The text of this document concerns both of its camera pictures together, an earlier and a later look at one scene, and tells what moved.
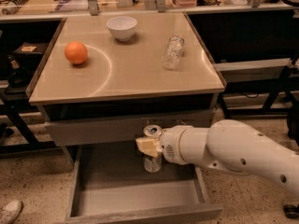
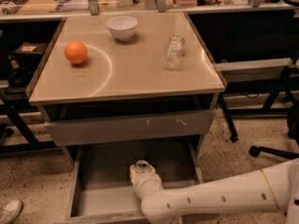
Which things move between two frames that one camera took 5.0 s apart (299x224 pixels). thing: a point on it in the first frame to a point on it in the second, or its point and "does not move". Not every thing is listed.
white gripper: x=168 y=144 to x=146 y=178
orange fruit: x=76 y=52 does not move
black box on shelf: x=30 y=54 does not move
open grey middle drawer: x=108 y=186 does not move
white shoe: x=11 y=211 does not move
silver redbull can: x=152 y=164 to x=142 y=166
